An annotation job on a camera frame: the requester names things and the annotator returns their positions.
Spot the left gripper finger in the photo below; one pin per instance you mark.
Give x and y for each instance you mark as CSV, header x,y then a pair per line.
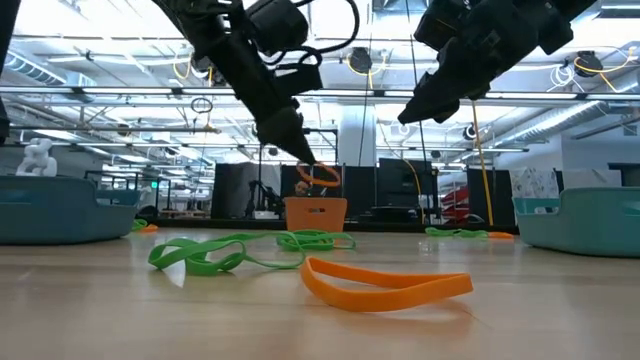
x,y
282,132
297,127

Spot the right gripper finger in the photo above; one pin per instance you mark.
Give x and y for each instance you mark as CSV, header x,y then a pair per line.
x,y
449,112
425,102

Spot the teal plastic basket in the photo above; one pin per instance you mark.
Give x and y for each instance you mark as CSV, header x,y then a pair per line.
x,y
590,225

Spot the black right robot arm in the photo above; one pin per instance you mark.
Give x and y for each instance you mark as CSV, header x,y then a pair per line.
x,y
555,20

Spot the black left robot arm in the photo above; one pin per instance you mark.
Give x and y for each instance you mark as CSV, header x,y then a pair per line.
x,y
200,20

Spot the black background robot arm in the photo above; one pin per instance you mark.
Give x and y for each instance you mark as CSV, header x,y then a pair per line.
x,y
262,197

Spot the small black ceiling reel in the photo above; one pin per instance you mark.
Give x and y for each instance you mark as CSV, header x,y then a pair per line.
x,y
470,131

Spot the person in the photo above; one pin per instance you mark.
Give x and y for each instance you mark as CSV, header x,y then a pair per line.
x,y
302,189

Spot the white column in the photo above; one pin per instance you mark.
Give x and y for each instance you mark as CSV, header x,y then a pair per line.
x,y
357,140

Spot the black partition panel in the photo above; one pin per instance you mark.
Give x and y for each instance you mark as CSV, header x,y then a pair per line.
x,y
400,182
500,197
360,182

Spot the dark grey partition panel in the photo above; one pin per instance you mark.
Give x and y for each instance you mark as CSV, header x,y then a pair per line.
x,y
222,195

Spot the red rack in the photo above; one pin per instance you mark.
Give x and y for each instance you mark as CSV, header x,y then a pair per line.
x,y
456,202

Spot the orange plastic basket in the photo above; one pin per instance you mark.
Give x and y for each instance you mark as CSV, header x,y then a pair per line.
x,y
315,220

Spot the white patterned sheet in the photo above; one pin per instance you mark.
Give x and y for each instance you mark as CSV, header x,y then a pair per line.
x,y
532,182

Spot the dark monitor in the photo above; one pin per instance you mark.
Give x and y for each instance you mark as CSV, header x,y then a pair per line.
x,y
627,175

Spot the white robot figure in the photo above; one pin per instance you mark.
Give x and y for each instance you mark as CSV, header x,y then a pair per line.
x,y
37,160

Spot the blue plastic basket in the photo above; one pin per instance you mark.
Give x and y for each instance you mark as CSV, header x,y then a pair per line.
x,y
50,215

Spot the black frame stand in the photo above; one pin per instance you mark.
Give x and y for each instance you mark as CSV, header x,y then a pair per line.
x,y
327,131

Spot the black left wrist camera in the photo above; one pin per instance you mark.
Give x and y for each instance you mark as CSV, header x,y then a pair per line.
x,y
302,80

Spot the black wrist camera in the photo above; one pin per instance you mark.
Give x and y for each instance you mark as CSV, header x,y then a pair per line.
x,y
440,25
302,80

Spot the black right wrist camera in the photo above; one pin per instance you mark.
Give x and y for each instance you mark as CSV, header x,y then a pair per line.
x,y
440,25

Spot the silver air duct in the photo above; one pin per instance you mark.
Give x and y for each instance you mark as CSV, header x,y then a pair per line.
x,y
555,120

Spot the black metal table frame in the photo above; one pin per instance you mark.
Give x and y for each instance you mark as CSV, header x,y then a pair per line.
x,y
225,223

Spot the long ceiling light rail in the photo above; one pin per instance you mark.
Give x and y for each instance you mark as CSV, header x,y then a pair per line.
x,y
125,91

